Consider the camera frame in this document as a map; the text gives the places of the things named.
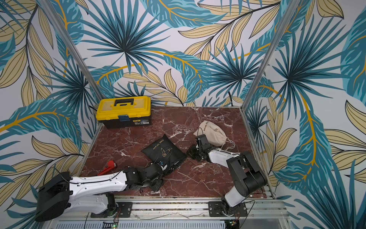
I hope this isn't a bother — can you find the beige drawstring dryer bag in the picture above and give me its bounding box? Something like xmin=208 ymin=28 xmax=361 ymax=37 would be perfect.
xmin=193 ymin=120 xmax=236 ymax=150

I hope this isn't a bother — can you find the black drawstring dryer bag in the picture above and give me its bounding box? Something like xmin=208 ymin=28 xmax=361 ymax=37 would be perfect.
xmin=141 ymin=135 xmax=187 ymax=170

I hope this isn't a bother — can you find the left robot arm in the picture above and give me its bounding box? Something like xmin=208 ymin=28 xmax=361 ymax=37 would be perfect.
xmin=35 ymin=162 xmax=178 ymax=222

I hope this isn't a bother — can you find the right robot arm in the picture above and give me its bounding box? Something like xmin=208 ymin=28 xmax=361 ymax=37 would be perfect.
xmin=187 ymin=135 xmax=267 ymax=216

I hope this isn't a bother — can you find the red black hand tool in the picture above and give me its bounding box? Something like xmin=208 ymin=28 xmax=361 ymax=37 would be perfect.
xmin=97 ymin=160 xmax=116 ymax=176

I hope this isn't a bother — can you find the yellow black toolbox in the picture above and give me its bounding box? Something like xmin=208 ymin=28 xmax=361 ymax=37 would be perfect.
xmin=96 ymin=96 xmax=152 ymax=129

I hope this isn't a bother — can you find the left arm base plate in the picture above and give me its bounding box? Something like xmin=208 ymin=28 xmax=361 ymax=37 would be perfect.
xmin=91 ymin=202 xmax=132 ymax=219

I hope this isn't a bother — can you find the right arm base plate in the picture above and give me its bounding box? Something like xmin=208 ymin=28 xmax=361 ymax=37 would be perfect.
xmin=208 ymin=201 xmax=248 ymax=217

